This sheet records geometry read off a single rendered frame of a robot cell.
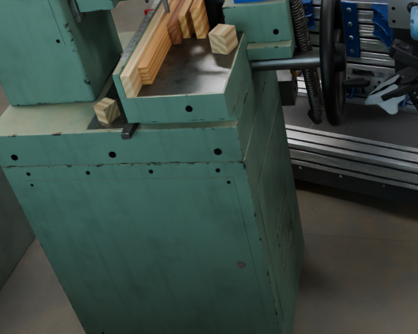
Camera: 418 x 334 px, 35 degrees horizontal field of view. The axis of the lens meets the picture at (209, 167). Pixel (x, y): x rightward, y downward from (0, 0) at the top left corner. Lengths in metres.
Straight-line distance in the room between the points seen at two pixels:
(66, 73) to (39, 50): 0.07
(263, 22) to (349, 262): 0.94
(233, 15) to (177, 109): 0.25
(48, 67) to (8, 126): 0.16
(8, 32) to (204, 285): 0.75
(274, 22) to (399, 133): 0.92
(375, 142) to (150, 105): 1.03
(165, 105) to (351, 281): 0.98
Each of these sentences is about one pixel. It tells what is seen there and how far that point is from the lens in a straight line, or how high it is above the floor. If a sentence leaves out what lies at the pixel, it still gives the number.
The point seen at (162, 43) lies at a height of 0.93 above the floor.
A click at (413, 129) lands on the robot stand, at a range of 2.25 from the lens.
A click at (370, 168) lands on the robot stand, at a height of 0.19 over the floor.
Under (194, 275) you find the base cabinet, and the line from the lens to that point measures 1.67.
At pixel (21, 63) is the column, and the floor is 0.91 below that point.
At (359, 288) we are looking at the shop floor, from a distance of 2.04.
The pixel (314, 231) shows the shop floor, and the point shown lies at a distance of 2.21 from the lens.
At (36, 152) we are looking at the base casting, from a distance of 1.53.
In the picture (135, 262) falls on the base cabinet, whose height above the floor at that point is 0.40.
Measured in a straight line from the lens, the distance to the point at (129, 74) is 1.28.
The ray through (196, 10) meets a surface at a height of 0.96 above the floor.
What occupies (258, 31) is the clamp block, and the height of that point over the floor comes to 0.90.
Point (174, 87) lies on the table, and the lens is 1.30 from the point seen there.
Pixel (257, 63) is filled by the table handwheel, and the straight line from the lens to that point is 1.48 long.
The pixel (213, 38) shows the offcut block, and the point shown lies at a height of 0.93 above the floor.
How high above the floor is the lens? 1.56
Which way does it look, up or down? 38 degrees down
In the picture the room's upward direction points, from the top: 15 degrees counter-clockwise
